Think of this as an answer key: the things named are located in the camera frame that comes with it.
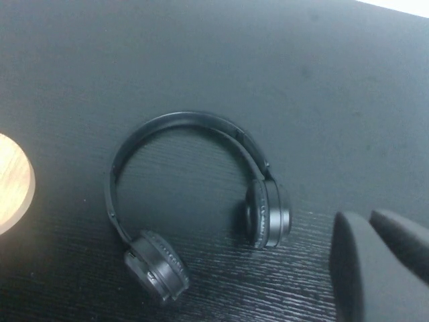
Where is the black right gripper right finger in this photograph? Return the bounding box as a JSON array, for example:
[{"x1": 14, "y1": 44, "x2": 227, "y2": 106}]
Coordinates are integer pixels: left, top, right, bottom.
[{"x1": 368, "y1": 209, "x2": 429, "y2": 286}]

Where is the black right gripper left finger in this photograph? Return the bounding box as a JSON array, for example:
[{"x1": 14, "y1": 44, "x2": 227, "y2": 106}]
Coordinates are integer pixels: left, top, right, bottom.
[{"x1": 329, "y1": 211, "x2": 429, "y2": 322}]

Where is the black over-ear headphones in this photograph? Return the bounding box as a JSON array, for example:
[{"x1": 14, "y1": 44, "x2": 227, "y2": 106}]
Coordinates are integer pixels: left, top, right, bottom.
[{"x1": 107, "y1": 111, "x2": 293, "y2": 307}]

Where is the wooden peg headphone stand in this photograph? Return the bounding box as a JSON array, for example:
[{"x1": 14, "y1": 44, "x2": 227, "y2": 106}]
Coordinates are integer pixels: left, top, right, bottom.
[{"x1": 0, "y1": 133, "x2": 36, "y2": 236}]

